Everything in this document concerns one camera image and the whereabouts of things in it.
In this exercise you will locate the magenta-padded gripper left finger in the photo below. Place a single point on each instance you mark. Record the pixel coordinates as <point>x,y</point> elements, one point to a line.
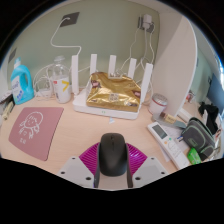
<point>78,170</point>

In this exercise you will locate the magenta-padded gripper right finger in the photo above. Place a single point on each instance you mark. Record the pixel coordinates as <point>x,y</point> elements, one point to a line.
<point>148,170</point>

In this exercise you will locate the black computer mouse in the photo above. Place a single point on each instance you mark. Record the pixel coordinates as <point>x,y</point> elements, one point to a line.
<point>113,155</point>

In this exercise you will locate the pink mouse pad with drawing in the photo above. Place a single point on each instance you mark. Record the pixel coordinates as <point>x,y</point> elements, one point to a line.
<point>35,131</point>

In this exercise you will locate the white remote control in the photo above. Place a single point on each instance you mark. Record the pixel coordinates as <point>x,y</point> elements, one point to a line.
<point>168,145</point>

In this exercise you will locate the small tan bar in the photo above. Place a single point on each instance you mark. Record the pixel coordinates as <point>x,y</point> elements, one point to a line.
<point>168,118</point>

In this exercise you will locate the grey pouch with green trim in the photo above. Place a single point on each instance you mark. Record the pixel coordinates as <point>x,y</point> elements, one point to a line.
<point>198,136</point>

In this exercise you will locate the white router with antennas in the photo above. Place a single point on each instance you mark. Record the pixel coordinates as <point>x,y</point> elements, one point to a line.
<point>103,111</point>

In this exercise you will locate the white jar with pink lid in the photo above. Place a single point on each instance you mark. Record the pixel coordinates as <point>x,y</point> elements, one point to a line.
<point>158,105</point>

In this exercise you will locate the black bundled item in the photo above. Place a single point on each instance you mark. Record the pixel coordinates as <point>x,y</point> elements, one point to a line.
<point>208,115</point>

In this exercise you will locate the gold foil bag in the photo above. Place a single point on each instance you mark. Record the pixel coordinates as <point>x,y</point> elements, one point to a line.
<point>113,91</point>

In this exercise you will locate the red and white packet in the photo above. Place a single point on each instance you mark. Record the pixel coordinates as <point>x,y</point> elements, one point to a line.
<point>192,96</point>

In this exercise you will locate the clear plastic bottle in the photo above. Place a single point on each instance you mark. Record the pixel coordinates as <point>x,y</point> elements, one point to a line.
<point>61,83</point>

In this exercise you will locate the blue detergent bottle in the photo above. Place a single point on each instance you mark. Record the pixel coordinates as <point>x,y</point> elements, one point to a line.
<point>21,83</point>

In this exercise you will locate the white side panel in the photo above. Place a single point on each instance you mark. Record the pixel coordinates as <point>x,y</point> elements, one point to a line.
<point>176,66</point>

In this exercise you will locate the grey wall plate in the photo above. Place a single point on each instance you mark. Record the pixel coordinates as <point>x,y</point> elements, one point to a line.
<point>12,54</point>

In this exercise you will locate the white wall charger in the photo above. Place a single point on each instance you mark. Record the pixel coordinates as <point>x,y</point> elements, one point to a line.
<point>146,21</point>

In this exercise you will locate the dark wall socket plate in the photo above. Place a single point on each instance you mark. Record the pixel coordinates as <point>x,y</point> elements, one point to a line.
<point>70,19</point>

